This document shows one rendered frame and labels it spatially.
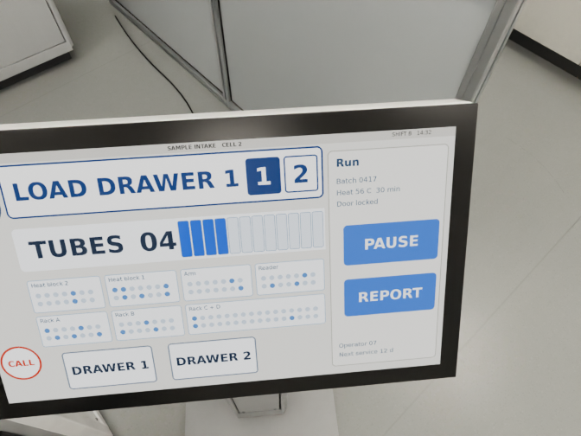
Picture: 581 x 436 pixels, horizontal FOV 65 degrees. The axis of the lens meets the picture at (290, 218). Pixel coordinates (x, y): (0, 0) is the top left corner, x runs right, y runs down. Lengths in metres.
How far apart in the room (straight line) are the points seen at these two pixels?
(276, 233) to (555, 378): 1.42
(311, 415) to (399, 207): 1.09
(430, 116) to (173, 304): 0.32
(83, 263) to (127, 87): 1.88
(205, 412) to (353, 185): 1.15
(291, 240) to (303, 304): 0.07
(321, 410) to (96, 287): 1.09
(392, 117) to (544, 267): 1.52
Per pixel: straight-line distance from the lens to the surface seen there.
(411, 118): 0.45
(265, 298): 0.48
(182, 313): 0.50
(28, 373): 0.58
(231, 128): 0.43
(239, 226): 0.45
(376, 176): 0.45
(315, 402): 1.49
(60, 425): 1.23
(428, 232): 0.49
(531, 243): 1.95
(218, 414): 1.49
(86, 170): 0.46
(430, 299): 0.52
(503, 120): 2.30
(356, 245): 0.47
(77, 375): 0.56
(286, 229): 0.45
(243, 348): 0.51
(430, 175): 0.47
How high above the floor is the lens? 1.51
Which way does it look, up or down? 59 degrees down
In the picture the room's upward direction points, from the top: 1 degrees clockwise
